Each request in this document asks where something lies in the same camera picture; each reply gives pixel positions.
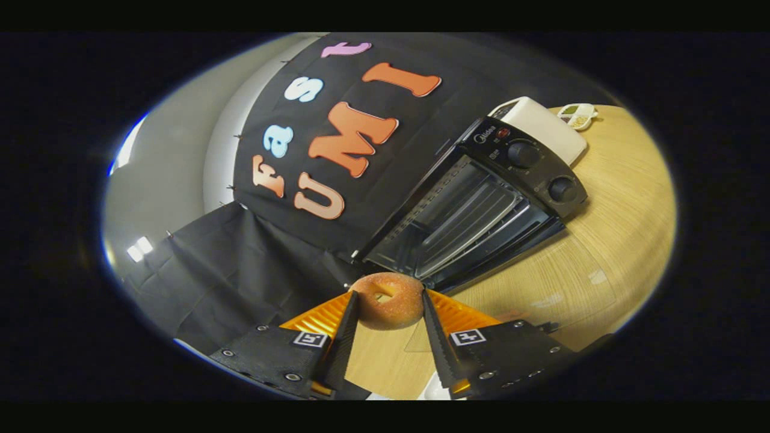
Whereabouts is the white sectioned dish with beans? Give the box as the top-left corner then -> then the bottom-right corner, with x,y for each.
556,103 -> 599,131

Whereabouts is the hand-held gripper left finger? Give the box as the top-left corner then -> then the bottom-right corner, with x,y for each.
209,290 -> 360,399

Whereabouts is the black toaster oven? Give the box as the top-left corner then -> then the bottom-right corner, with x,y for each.
352,116 -> 588,295

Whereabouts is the white plate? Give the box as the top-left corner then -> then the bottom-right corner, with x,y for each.
421,372 -> 452,401

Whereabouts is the white bread toaster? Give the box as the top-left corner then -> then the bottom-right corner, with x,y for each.
488,96 -> 588,167

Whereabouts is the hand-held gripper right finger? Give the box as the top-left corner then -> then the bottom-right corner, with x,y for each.
421,287 -> 578,399

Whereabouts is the large ceiling light panel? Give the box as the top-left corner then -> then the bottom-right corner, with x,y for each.
110,114 -> 148,175

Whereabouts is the small ceiling light panel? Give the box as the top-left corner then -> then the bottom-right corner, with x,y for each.
126,236 -> 154,263

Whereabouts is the sugared brown donut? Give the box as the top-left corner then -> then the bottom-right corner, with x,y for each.
349,272 -> 425,331

